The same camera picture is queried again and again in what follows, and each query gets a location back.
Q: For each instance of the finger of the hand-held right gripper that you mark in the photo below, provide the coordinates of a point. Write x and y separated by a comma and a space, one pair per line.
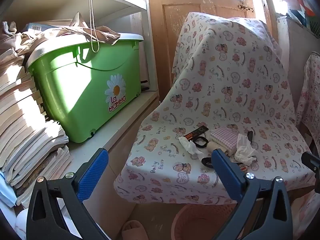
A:
311, 161

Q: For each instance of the green plastic storage box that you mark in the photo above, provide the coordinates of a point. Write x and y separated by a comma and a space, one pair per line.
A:
85, 87

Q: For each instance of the pale pink cloth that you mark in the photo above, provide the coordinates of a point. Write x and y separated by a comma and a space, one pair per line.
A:
303, 207

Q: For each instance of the white cabinet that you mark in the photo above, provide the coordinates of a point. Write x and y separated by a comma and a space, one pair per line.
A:
120, 130

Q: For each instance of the pink plastic wastebasket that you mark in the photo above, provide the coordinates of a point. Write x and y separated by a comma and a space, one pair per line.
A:
200, 220

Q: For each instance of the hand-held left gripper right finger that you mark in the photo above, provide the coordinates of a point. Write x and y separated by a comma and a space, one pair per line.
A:
225, 172

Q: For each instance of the stack of books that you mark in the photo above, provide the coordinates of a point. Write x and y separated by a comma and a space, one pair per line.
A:
17, 110

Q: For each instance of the colourful patchwork cloth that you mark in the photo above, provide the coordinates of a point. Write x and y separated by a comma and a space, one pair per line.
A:
297, 2

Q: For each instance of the beige slipper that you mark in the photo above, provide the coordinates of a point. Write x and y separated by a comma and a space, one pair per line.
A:
133, 230

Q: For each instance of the pink printed cloth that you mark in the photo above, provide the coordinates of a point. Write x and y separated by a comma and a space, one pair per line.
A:
310, 100

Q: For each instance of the wooden door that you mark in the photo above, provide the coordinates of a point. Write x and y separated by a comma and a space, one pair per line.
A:
172, 30

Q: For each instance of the black plastic spoon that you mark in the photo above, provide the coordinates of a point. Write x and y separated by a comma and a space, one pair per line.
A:
206, 163

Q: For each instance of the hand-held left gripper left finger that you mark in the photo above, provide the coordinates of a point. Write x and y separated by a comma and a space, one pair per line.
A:
93, 172

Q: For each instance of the white tissue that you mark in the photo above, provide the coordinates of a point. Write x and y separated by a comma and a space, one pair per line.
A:
243, 150
190, 147

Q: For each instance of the black orange wrapper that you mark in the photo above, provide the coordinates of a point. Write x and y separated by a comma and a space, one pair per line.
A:
196, 133

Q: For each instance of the pink checkered box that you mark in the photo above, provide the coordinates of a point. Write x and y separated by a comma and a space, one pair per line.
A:
225, 137

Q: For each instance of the beige cloth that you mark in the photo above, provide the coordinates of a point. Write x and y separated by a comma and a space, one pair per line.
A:
75, 33

